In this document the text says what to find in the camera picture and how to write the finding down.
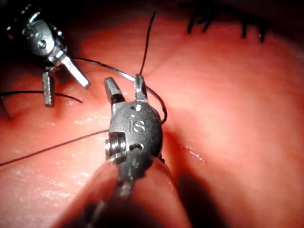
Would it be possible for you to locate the right arm needle driver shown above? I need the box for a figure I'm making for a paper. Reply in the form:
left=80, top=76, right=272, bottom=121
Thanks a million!
left=104, top=100, right=164, bottom=165

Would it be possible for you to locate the left arm needle driver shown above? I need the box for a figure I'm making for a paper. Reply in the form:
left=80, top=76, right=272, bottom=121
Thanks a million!
left=6, top=4, right=69, bottom=67

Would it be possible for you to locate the left arm needle driver jaw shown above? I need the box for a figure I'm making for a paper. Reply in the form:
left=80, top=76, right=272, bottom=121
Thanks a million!
left=41, top=66, right=56, bottom=108
left=59, top=52, right=91, bottom=89

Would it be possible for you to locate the right arm needle driver jaw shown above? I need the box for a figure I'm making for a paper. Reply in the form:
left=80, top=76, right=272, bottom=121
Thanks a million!
left=134, top=74, right=149, bottom=104
left=104, top=77, right=127, bottom=105

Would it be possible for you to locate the curved steel needle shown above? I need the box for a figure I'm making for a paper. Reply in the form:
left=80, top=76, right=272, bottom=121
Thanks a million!
left=72, top=57, right=168, bottom=124

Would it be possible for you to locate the black thread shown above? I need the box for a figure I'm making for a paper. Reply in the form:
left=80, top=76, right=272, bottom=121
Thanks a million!
left=0, top=10, right=157, bottom=167

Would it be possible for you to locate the tissue pad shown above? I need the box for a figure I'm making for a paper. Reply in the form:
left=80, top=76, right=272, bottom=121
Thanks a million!
left=0, top=0, right=304, bottom=228

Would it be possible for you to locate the black stitching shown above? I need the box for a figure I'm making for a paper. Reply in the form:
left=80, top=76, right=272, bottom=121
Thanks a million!
left=185, top=3, right=271, bottom=44

